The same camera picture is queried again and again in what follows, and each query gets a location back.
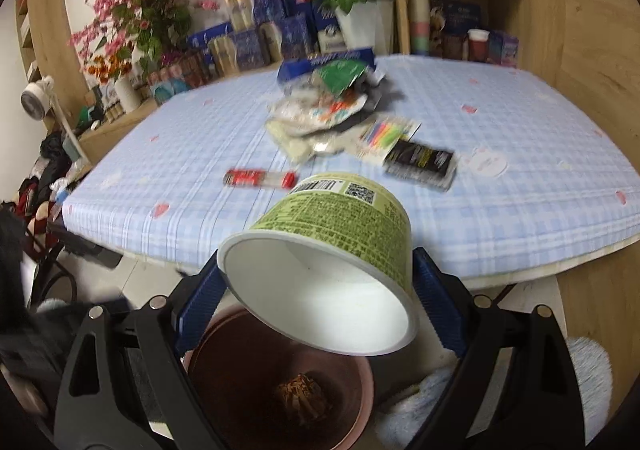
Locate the green paper yogurt cup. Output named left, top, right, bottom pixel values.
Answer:
left=217, top=172, right=419, bottom=356

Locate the black small carton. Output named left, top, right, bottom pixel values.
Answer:
left=383, top=139, right=457, bottom=191

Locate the red white wrapper strip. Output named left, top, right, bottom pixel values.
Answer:
left=222, top=169, right=298, bottom=190

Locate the colourful candle pack card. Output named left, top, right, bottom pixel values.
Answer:
left=346, top=113, right=421, bottom=165

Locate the clear floral plastic bag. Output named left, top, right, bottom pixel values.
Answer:
left=268, top=90, right=382, bottom=136

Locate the grey white paper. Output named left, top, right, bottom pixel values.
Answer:
left=355, top=67, right=390, bottom=112

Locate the blue coffee box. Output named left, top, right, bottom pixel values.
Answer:
left=277, top=48, right=375, bottom=84

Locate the green snack packet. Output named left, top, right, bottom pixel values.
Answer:
left=312, top=59, right=369, bottom=96

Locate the gold brown wrapper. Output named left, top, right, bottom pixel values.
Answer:
left=277, top=373, right=331, bottom=426

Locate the maroon plastic trash bin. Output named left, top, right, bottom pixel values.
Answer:
left=184, top=305, right=374, bottom=449

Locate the blue plaid tablecloth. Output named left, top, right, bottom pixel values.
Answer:
left=62, top=55, right=639, bottom=279

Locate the white desk fan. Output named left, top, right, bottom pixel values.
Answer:
left=21, top=76, right=90, bottom=164

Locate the patterned tin planter box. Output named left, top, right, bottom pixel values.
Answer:
left=148, top=52, right=210, bottom=106

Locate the orange flowers white vase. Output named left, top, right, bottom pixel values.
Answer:
left=86, top=54, right=141, bottom=114

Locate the purple small box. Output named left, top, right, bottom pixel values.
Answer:
left=488, top=31, right=520, bottom=68

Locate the blue gift box lower left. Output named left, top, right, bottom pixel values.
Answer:
left=208, top=28, right=269, bottom=77

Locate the blue gift box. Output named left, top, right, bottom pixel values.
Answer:
left=259, top=14, right=314, bottom=62
left=224, top=0, right=286, bottom=31
left=208, top=28, right=269, bottom=77

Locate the red paper cup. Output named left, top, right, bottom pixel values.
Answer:
left=468, top=29, right=490, bottom=62

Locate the blue gift box lower right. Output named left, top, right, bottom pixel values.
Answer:
left=259, top=14, right=314, bottom=62

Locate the stack of pastel cups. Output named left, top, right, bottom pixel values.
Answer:
left=409, top=0, right=431, bottom=56

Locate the blue gift box top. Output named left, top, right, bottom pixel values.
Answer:
left=224, top=0, right=286, bottom=31

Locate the white square flower pot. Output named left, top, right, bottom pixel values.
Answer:
left=335, top=0, right=395, bottom=55

